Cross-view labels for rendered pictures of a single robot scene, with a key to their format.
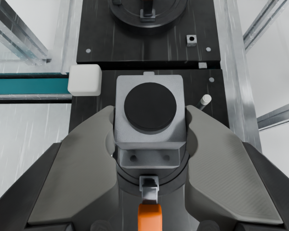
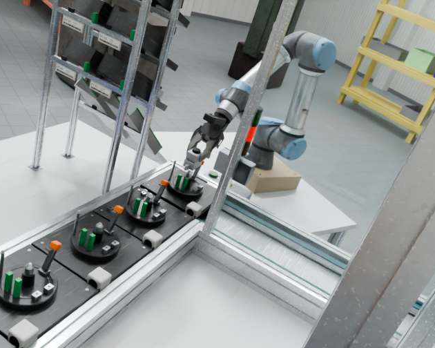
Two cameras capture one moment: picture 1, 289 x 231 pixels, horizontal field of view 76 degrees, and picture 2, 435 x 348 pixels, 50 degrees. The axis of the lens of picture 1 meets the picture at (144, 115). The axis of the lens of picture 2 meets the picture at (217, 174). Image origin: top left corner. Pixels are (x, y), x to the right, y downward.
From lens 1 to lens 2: 1.65 m
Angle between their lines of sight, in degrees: 78
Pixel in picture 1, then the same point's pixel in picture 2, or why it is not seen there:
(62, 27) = (190, 233)
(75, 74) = (197, 207)
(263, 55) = (85, 199)
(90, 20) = (176, 224)
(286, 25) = (55, 198)
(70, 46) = (190, 226)
